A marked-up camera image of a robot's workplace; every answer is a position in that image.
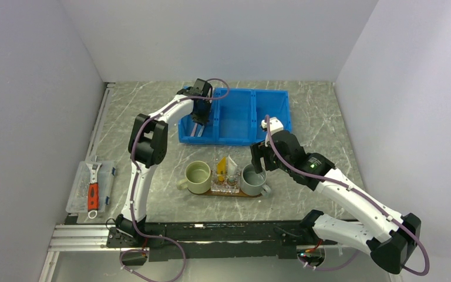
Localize white toothpaste tube green cap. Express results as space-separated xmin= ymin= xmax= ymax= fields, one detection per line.
xmin=227 ymin=156 xmax=238 ymax=183

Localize grey ceramic mug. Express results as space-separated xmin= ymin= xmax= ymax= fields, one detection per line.
xmin=240 ymin=164 xmax=271 ymax=197

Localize yellow orange tube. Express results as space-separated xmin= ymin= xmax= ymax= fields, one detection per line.
xmin=216 ymin=157 xmax=227 ymax=182

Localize clear glass toothbrush holder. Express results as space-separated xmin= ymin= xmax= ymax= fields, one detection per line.
xmin=210 ymin=171 xmax=241 ymax=193

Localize brown oval wooden tray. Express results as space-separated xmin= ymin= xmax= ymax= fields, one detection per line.
xmin=200 ymin=190 xmax=261 ymax=198

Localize light green ceramic mug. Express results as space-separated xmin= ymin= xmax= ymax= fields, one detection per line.
xmin=176 ymin=160 xmax=212 ymax=194

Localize grey toothbrush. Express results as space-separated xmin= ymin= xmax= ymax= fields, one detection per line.
xmin=197 ymin=125 xmax=205 ymax=137

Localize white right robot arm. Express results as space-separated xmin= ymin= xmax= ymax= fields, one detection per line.
xmin=250 ymin=130 xmax=430 ymax=276

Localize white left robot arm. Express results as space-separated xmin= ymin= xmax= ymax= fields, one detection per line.
xmin=115 ymin=79 xmax=213 ymax=247

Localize blue left storage bin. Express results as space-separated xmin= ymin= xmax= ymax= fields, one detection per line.
xmin=177 ymin=86 xmax=218 ymax=145

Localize blue storage bin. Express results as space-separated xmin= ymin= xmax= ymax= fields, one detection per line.
xmin=214 ymin=89 xmax=254 ymax=146
xmin=177 ymin=86 xmax=218 ymax=145
xmin=253 ymin=89 xmax=292 ymax=142

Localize blue middle storage bin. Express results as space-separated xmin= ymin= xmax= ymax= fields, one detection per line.
xmin=214 ymin=89 xmax=254 ymax=146

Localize blue right storage bin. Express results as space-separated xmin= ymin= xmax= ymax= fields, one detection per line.
xmin=253 ymin=89 xmax=292 ymax=142

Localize clear plastic box blue latches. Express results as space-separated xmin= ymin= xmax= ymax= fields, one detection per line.
xmin=66 ymin=160 xmax=116 ymax=214

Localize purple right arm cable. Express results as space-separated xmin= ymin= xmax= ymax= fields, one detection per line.
xmin=263 ymin=115 xmax=431 ymax=277

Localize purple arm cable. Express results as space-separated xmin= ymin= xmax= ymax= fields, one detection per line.
xmin=130 ymin=78 xmax=231 ymax=282
xmin=263 ymin=115 xmax=431 ymax=277

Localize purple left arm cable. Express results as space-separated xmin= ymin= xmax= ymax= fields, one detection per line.
xmin=130 ymin=78 xmax=231 ymax=282

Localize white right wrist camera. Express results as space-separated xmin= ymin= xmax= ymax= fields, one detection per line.
xmin=260 ymin=117 xmax=284 ymax=134

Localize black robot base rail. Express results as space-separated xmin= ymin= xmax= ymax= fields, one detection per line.
xmin=106 ymin=220 xmax=321 ymax=262

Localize red handled tool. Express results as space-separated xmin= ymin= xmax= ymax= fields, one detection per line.
xmin=86 ymin=162 xmax=102 ymax=219

